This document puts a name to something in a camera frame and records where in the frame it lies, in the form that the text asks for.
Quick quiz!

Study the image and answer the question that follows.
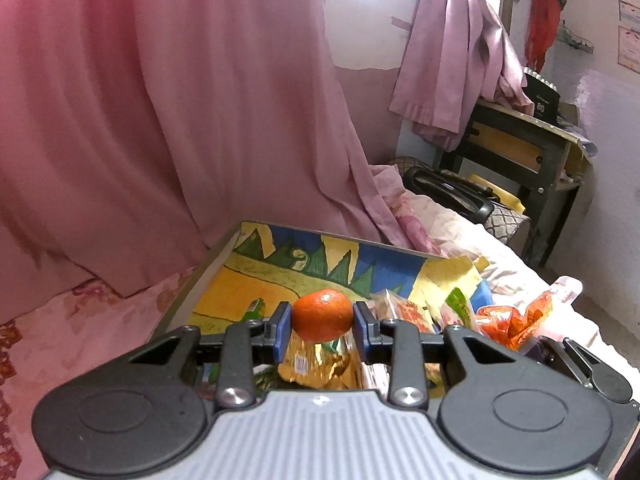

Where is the orange tangerine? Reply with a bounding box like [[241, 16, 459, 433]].
[[292, 288, 354, 344]]

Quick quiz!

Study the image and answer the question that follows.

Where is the pale pink snack bag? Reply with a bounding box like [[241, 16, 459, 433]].
[[371, 289, 436, 334]]

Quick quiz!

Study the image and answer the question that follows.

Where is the green snack stick pack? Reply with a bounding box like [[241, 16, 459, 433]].
[[242, 298, 266, 322]]

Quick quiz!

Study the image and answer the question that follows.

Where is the yellow brown snack bag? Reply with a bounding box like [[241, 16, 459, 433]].
[[278, 332, 362, 390]]

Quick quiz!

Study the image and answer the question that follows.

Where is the grey box colourful corn lining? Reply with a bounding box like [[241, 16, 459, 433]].
[[154, 221, 487, 335]]

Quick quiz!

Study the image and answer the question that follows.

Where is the orange red snack bag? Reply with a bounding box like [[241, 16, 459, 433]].
[[475, 292, 553, 351]]

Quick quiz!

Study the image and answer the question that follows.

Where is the pink floral bed sheet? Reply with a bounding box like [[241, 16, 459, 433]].
[[0, 164, 629, 480]]

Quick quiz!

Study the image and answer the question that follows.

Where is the dark wooden side table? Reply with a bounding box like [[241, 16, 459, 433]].
[[437, 100, 592, 268]]

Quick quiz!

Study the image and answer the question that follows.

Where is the pink curtain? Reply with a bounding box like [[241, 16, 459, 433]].
[[1, 0, 408, 320]]

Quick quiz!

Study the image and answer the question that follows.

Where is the black box on table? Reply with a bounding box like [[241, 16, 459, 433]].
[[524, 67, 560, 125]]

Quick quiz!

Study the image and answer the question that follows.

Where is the mauve hanging cloth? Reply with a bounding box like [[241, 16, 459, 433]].
[[390, 0, 534, 152]]

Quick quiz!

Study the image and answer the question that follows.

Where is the red hanging garment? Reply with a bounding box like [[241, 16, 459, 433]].
[[524, 0, 566, 73]]

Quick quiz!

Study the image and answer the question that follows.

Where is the black bag with handle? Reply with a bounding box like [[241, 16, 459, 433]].
[[402, 166, 495, 224]]

